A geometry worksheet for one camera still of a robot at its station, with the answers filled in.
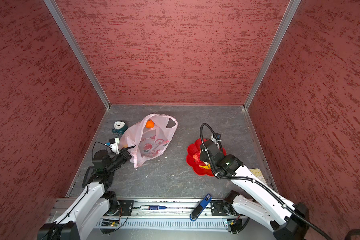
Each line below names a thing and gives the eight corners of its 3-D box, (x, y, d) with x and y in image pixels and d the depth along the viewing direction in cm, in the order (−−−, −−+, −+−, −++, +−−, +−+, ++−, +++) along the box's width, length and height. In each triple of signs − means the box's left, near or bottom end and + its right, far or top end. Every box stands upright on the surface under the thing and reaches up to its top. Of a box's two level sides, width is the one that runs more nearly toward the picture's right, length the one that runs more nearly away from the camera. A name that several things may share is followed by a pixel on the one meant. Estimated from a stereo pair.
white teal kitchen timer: (113, 136, 105) (110, 131, 100) (117, 125, 111) (114, 121, 106) (124, 136, 105) (122, 131, 100) (128, 125, 111) (126, 121, 107)
